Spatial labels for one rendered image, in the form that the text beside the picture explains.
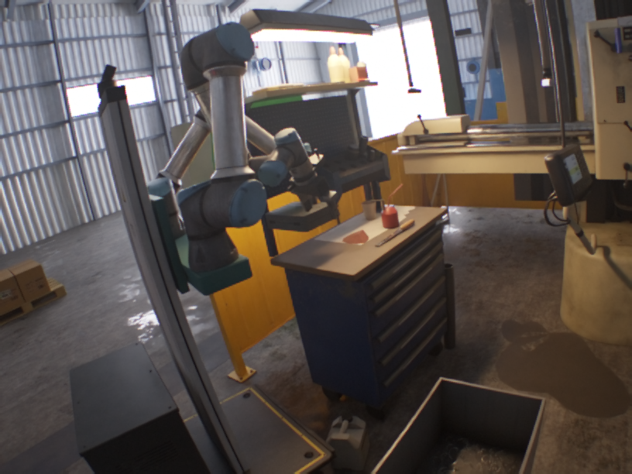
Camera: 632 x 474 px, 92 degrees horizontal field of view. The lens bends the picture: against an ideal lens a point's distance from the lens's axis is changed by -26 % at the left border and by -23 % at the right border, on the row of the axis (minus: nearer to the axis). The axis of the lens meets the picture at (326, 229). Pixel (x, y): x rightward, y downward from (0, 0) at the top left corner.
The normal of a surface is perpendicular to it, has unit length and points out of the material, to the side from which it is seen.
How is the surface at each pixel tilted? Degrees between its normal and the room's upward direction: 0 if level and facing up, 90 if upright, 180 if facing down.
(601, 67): 90
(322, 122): 90
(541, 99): 90
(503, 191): 90
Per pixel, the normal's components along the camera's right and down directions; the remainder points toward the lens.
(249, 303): 0.78, 0.05
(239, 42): 0.85, -0.14
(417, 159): -0.60, 0.33
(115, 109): 0.61, 0.13
